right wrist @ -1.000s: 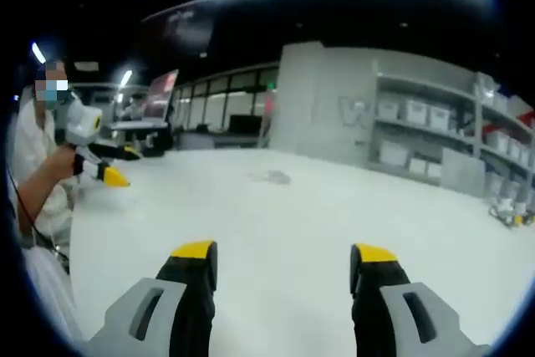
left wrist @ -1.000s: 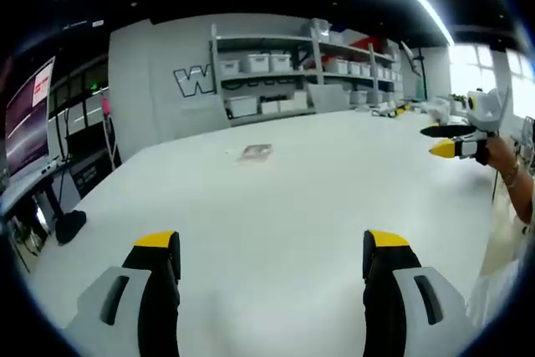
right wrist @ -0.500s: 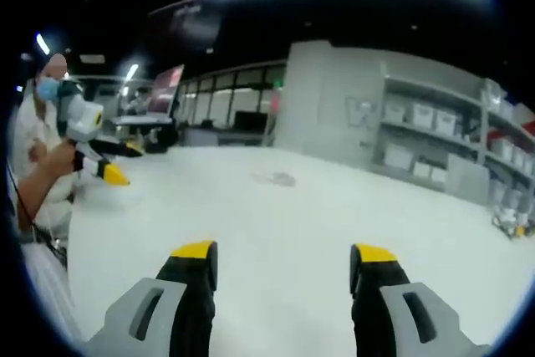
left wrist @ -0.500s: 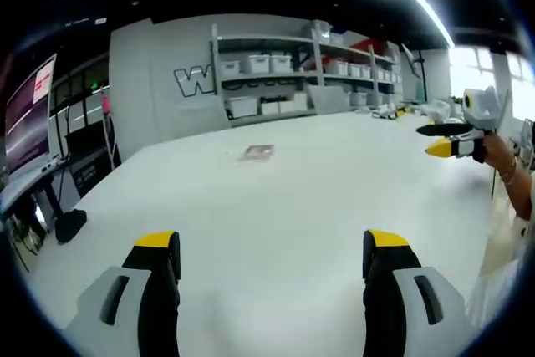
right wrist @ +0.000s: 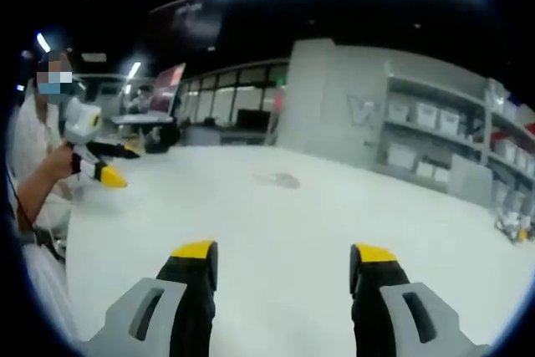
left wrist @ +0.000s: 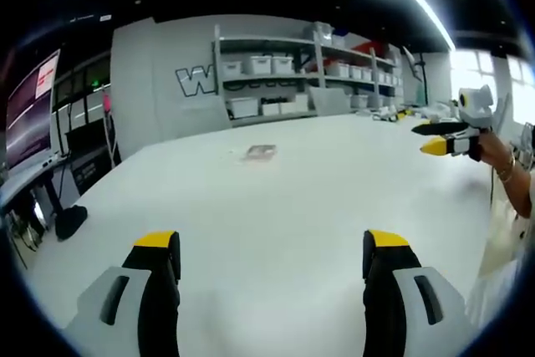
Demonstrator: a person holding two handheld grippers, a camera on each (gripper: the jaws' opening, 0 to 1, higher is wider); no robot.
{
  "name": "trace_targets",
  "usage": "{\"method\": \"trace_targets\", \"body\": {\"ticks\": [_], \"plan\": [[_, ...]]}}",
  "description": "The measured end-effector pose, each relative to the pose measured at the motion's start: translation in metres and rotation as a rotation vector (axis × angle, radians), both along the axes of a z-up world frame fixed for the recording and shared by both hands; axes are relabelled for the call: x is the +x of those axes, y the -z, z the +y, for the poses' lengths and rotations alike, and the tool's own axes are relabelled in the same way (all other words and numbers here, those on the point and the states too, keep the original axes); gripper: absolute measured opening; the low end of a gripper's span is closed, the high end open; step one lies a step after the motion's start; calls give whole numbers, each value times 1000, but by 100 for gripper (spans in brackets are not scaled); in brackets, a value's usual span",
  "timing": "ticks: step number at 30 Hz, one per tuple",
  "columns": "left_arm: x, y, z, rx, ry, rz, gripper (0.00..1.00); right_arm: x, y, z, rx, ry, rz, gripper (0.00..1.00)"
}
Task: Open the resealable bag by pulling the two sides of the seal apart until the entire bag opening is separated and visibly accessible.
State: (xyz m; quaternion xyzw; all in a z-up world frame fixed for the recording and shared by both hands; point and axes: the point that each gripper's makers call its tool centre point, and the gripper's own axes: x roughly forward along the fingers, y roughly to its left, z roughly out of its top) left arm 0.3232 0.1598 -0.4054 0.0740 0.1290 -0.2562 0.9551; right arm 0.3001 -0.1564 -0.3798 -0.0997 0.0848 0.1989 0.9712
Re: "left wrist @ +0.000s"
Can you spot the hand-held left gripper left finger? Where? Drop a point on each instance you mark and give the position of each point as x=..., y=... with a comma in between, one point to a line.
x=125, y=290

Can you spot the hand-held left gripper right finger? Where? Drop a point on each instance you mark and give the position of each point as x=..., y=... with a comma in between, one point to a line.
x=411, y=290

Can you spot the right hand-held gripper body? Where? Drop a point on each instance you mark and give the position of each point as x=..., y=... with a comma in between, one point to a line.
x=474, y=104

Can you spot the clear resealable bag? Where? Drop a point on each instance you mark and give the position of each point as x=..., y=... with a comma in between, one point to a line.
x=259, y=154

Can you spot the person's right hand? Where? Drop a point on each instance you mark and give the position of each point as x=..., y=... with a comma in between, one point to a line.
x=495, y=149

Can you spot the clutter of white devices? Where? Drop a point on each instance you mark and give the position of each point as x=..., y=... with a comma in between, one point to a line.
x=418, y=112

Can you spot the person's cream clothing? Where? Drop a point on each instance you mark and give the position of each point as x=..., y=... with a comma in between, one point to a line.
x=501, y=256

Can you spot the grey leaning board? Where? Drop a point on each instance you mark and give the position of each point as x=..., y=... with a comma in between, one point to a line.
x=330, y=100

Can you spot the ceiling light strip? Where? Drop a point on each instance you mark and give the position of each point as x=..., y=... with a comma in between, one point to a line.
x=422, y=1

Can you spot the grey metal shelf unit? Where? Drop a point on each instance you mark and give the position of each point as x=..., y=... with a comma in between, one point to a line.
x=317, y=77

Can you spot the grey side desk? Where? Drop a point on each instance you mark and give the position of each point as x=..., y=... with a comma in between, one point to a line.
x=25, y=183

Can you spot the pink object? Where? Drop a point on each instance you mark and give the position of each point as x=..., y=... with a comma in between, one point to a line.
x=107, y=103

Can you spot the group of white storage boxes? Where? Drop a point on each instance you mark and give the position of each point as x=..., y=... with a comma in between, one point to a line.
x=261, y=65

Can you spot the large monitor screen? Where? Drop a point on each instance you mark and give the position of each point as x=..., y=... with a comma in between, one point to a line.
x=31, y=114

